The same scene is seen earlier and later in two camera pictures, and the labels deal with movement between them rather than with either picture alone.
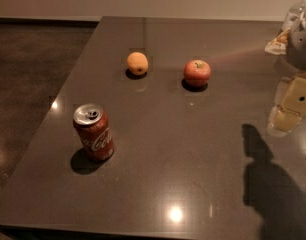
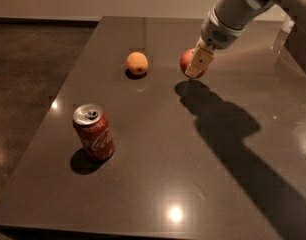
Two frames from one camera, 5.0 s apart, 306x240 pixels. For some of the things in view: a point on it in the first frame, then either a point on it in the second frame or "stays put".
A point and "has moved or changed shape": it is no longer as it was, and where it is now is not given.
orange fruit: x=137 y=62 stays put
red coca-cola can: x=92 y=126 stays put
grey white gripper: x=301 y=49 → x=217 y=34
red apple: x=196 y=73 has moved or changed shape
